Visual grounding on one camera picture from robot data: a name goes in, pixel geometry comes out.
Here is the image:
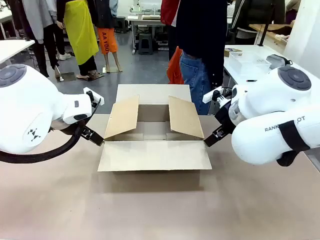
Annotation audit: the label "black lamp pole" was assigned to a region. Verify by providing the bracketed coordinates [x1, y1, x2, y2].
[257, 6, 276, 48]

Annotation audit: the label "brown cardboard box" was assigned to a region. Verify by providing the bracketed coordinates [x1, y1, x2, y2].
[97, 83, 213, 187]

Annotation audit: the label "small flat cardboard box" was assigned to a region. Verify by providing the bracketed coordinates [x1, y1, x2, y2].
[223, 47, 244, 57]

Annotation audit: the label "person in yellow apron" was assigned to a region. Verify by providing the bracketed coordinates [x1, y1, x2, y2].
[63, 0, 100, 66]

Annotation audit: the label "clear plastic bin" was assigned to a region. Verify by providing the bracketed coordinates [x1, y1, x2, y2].
[228, 51, 272, 76]

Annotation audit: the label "white plastic basket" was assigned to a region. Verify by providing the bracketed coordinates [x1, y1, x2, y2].
[226, 4, 237, 19]

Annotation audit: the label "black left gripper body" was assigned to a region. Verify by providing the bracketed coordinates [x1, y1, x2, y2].
[50, 117, 87, 136]

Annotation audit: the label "orange plastic bag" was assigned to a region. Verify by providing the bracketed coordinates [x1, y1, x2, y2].
[166, 46, 185, 85]

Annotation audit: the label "white sewing table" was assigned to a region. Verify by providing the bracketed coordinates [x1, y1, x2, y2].
[126, 13, 167, 55]

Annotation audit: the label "wooden table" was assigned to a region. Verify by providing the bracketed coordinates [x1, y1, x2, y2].
[248, 23, 294, 46]

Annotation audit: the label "orange shorts on mannequin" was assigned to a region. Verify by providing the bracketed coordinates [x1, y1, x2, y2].
[96, 26, 119, 55]

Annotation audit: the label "white sneakers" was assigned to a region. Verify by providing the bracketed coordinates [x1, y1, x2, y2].
[55, 51, 73, 61]

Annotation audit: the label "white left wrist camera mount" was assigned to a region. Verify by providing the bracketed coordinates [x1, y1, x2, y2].
[82, 86, 105, 106]

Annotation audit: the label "grey device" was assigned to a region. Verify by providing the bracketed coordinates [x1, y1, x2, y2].
[265, 54, 293, 70]

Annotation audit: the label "grey hanging garment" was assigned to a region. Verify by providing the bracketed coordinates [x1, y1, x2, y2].
[21, 0, 58, 45]

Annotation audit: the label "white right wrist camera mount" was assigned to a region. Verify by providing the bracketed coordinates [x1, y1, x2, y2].
[202, 85, 232, 107]

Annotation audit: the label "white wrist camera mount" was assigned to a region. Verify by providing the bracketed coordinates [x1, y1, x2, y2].
[202, 85, 232, 107]
[82, 86, 105, 106]

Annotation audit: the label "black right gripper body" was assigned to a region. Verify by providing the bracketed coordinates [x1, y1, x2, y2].
[214, 101, 236, 131]

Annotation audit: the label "white side table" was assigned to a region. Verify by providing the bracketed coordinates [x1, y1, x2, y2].
[0, 39, 36, 65]

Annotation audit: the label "person in black striped jacket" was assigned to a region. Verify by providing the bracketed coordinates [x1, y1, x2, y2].
[229, 0, 286, 39]

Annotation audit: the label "black plastic stool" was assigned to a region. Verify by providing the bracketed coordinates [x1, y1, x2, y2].
[137, 33, 155, 56]

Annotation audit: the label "red jacket person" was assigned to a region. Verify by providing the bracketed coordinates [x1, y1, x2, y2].
[160, 0, 181, 28]

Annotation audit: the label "person in dark shirt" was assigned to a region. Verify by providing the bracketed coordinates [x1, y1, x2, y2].
[174, 0, 229, 116]

